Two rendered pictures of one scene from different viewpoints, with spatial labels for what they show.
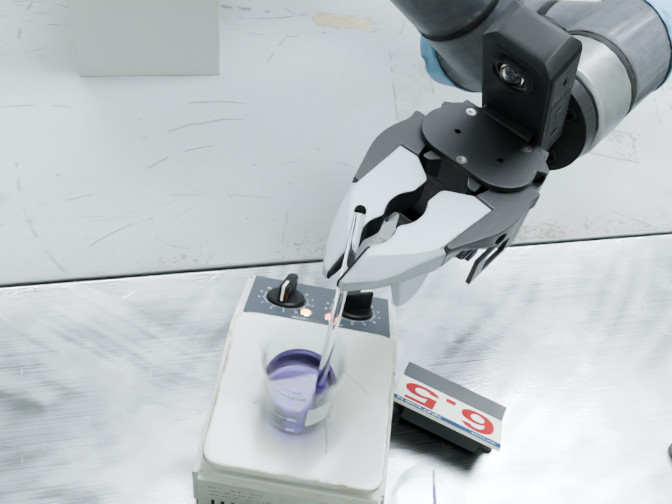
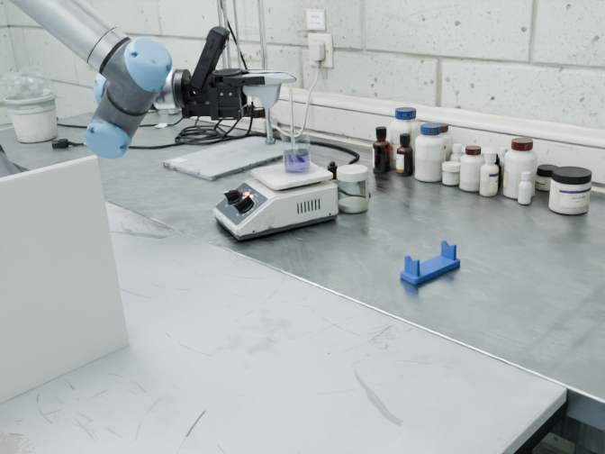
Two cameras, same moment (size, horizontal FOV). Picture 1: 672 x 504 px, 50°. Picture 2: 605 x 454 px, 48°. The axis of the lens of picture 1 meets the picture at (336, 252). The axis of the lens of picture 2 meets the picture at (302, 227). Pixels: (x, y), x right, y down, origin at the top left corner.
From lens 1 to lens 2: 1.30 m
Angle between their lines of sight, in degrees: 86
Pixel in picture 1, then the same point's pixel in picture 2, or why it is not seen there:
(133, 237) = (243, 272)
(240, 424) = (315, 174)
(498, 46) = (225, 34)
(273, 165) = (147, 266)
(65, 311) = (303, 267)
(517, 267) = (153, 210)
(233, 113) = not seen: hidden behind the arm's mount
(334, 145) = not seen: hidden behind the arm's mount
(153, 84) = not seen: hidden behind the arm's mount
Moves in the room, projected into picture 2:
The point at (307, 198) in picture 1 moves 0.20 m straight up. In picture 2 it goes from (162, 251) to (146, 136)
